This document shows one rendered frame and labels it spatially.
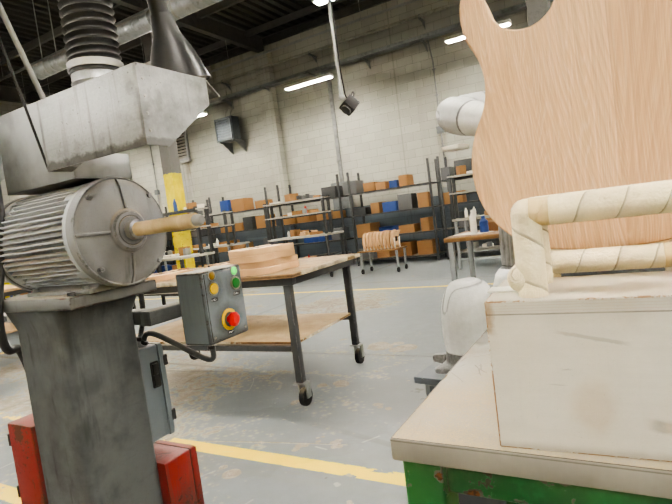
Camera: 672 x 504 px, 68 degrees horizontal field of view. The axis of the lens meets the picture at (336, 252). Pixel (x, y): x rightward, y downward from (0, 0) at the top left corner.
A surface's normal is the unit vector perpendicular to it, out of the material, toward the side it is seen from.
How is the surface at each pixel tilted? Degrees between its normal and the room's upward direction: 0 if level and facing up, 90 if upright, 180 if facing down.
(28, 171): 90
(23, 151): 90
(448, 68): 90
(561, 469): 90
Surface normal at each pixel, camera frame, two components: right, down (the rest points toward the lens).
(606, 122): -0.45, 0.19
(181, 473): 0.86, -0.07
